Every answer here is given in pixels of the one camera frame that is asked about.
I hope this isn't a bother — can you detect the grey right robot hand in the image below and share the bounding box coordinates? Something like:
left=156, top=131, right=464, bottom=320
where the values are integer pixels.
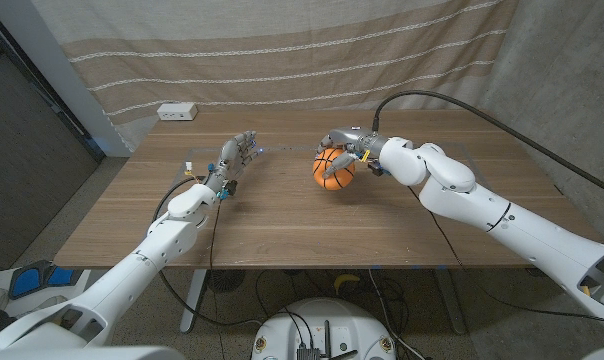
left=315, top=125, right=391, bottom=180

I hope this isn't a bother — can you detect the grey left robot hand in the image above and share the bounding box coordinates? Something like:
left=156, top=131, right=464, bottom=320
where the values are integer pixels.
left=204, top=130, right=261, bottom=196

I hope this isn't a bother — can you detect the orange mini basketball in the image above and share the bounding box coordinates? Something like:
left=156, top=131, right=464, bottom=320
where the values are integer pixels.
left=312, top=147, right=357, bottom=192

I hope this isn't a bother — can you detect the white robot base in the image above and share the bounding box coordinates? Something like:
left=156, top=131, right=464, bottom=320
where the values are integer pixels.
left=250, top=298, right=397, bottom=360

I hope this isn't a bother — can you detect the white power strip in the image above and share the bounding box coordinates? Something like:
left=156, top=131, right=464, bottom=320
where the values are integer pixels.
left=156, top=101, right=199, bottom=122

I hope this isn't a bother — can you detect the black round fan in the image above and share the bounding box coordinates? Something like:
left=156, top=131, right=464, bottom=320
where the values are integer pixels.
left=206, top=269, right=247, bottom=294

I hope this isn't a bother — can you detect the yellow curved object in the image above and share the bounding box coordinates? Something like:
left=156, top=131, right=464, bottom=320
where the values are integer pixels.
left=333, top=273, right=362, bottom=295

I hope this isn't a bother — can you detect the beige striped backdrop cloth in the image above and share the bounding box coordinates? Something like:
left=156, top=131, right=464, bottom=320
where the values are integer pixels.
left=29, top=0, right=521, bottom=151

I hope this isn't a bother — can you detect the white table leg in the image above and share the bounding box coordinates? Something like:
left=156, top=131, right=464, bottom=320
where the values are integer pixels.
left=434, top=269, right=467, bottom=335
left=180, top=269, right=208, bottom=334

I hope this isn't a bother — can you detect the blue black foot pedal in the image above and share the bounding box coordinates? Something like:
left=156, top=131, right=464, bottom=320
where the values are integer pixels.
left=9, top=259, right=86, bottom=300

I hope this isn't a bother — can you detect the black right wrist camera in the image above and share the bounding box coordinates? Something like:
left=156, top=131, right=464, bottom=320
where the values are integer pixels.
left=366, top=159, right=391, bottom=177

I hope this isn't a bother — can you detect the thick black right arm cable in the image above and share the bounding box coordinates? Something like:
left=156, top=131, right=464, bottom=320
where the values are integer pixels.
left=371, top=89, right=604, bottom=201

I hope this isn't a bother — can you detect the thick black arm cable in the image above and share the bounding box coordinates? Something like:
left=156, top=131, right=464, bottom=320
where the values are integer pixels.
left=371, top=89, right=604, bottom=201
left=150, top=175, right=263, bottom=327

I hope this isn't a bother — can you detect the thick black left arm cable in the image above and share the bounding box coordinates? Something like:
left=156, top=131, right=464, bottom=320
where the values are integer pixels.
left=150, top=175, right=263, bottom=327

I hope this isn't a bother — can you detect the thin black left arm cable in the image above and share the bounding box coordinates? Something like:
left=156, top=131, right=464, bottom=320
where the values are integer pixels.
left=209, top=199, right=228, bottom=360

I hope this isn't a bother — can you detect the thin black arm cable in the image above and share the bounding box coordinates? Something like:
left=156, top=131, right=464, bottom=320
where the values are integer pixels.
left=209, top=199, right=228, bottom=360
left=405, top=184, right=604, bottom=321

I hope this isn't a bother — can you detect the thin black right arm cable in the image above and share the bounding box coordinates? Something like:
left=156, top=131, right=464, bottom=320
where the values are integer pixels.
left=405, top=184, right=604, bottom=321

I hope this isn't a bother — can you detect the white floor cable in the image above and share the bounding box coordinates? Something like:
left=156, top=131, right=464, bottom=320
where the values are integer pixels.
left=368, top=269, right=426, bottom=360

